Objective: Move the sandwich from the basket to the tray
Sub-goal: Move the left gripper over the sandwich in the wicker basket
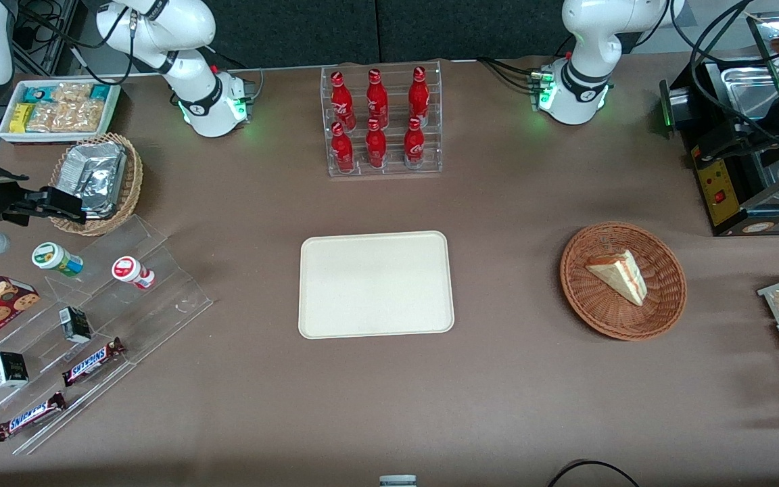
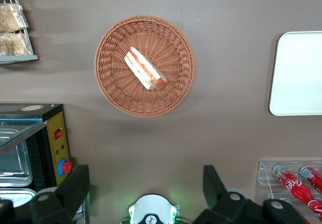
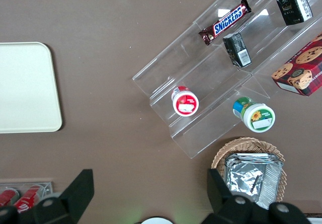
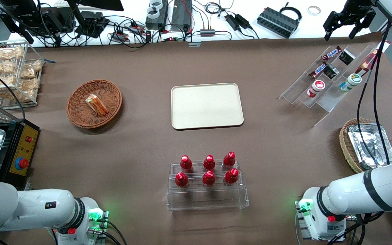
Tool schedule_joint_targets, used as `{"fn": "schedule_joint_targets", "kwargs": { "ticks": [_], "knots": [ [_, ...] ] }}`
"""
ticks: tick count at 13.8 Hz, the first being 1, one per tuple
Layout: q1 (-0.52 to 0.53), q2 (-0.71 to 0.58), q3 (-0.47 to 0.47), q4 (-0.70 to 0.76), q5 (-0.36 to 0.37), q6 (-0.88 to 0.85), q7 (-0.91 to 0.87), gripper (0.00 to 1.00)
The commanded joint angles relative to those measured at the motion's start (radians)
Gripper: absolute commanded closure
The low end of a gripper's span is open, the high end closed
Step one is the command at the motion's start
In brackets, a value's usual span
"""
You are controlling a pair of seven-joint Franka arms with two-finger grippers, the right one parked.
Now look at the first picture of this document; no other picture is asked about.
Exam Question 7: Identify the green label yogurt cup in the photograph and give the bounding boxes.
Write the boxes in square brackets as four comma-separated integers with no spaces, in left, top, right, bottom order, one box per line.
[31,242,85,278]

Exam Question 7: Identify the clear bag of nuts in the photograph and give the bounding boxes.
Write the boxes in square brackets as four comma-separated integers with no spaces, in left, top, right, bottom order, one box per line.
[27,101,59,133]
[55,100,105,133]
[51,83,93,104]

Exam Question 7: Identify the clear acrylic stepped display stand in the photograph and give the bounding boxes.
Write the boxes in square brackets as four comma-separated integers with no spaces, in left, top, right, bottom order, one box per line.
[0,215,214,456]

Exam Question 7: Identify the beige plastic serving tray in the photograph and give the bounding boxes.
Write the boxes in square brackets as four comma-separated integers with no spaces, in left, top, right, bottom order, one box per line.
[298,231,455,340]

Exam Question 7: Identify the red cola bottle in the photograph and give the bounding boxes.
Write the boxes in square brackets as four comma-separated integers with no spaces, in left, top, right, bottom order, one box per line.
[408,66,431,126]
[331,122,355,173]
[367,68,390,129]
[330,71,356,131]
[365,118,388,168]
[404,116,426,168]

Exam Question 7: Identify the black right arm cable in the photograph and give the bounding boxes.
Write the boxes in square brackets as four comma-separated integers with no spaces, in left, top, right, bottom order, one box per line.
[16,0,137,87]

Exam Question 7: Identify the black partition panel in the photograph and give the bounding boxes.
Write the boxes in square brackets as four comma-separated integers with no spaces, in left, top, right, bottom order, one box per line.
[207,0,381,70]
[376,0,569,64]

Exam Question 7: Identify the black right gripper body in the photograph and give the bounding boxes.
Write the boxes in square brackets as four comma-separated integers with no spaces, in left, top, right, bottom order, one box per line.
[0,172,50,227]

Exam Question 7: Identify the steel food pan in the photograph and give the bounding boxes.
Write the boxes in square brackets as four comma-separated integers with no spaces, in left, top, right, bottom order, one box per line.
[721,64,779,121]

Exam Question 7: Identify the red label yogurt cup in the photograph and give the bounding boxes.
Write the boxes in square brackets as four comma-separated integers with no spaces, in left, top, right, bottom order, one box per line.
[112,256,156,290]

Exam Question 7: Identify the yellow snack packet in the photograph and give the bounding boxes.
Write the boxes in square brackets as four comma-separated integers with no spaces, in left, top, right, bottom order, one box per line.
[9,103,36,135]

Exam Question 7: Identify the black left base cables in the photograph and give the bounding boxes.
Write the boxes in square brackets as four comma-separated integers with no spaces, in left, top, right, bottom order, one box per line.
[476,57,543,93]

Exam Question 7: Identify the small black drink carton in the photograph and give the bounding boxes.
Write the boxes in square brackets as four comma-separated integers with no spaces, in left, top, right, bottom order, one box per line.
[59,306,93,344]
[0,351,30,389]

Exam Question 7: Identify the brown Snickers bar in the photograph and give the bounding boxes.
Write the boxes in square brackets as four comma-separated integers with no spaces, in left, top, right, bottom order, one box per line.
[0,391,67,442]
[62,337,126,388]

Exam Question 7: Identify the white rectangular snack tray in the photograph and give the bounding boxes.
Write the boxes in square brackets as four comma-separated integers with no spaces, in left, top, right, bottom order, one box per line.
[0,79,122,145]

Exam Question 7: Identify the brown round wicker basket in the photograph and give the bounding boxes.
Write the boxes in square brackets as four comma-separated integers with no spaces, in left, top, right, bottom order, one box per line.
[560,222,688,341]

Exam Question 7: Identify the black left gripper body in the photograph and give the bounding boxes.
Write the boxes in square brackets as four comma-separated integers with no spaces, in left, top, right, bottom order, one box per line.
[733,101,779,162]

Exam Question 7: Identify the black looped floor cable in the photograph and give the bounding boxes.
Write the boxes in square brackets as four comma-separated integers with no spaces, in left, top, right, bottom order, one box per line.
[547,459,642,487]

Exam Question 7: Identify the black hot food display case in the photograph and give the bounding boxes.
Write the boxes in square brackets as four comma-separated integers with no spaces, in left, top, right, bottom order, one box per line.
[660,10,779,237]

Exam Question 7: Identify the clear acrylic bottle rack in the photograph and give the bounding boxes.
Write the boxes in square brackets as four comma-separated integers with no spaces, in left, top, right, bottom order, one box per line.
[321,61,443,178]

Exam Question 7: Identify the light tan wicker basket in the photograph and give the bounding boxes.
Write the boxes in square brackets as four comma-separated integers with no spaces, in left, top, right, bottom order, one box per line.
[49,133,144,237]

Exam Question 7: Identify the silver foil packet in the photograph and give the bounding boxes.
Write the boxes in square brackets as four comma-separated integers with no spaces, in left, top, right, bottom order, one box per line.
[57,142,127,205]
[80,200,121,220]

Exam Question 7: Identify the triangular sandwich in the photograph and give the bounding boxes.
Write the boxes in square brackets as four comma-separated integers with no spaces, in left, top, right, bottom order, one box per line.
[585,250,648,306]

